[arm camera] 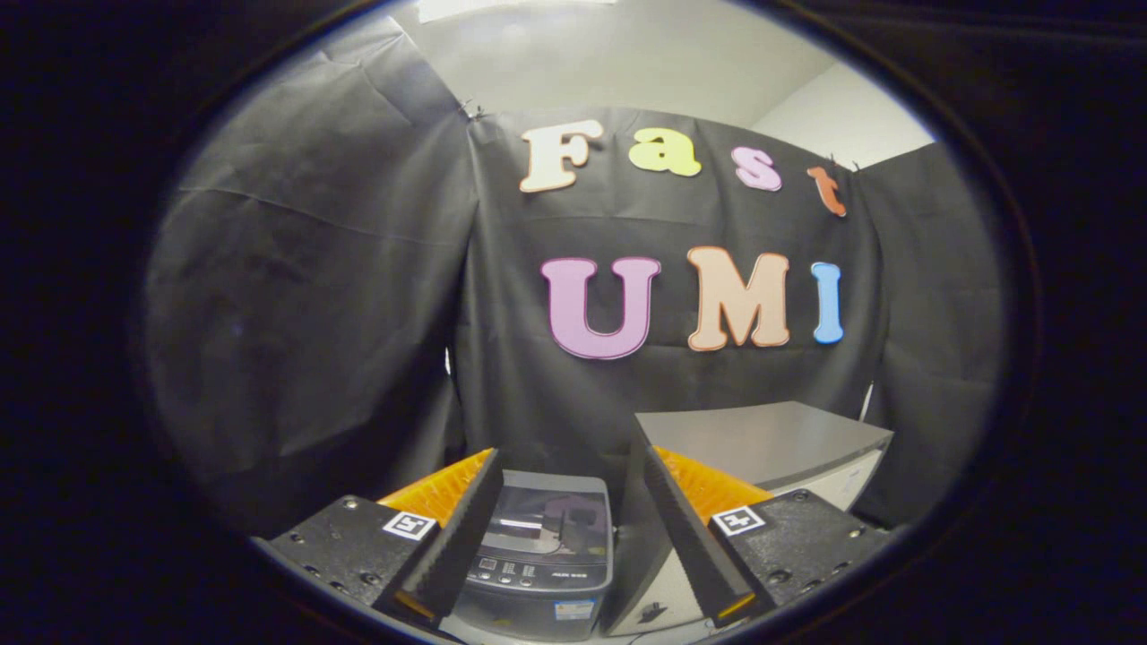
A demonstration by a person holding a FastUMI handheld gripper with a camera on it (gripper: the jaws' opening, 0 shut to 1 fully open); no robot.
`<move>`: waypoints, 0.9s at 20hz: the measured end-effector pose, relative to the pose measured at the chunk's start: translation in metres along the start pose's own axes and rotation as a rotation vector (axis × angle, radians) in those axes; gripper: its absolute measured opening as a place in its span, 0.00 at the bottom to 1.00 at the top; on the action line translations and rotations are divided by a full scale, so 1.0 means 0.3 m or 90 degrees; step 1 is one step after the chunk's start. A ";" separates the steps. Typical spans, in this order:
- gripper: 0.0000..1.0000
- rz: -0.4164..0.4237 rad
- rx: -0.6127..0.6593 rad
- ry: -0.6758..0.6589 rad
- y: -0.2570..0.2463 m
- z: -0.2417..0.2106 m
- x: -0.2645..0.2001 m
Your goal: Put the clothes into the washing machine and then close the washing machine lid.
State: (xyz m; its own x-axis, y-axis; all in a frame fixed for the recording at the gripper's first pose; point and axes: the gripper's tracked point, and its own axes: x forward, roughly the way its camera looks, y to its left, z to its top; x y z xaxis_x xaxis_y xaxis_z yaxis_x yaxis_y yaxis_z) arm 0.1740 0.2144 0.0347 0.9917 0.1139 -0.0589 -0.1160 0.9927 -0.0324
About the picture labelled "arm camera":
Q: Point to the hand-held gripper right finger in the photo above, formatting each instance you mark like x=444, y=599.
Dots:
x=690, y=546

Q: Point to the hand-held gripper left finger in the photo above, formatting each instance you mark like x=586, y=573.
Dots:
x=461, y=546

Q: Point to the black backdrop cloth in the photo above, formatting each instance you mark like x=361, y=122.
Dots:
x=314, y=313

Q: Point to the white stand pole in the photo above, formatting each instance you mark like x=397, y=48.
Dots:
x=866, y=403

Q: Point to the grey cabinet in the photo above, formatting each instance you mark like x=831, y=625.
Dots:
x=762, y=439

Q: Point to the grey washing machine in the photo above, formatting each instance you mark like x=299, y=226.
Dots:
x=529, y=614

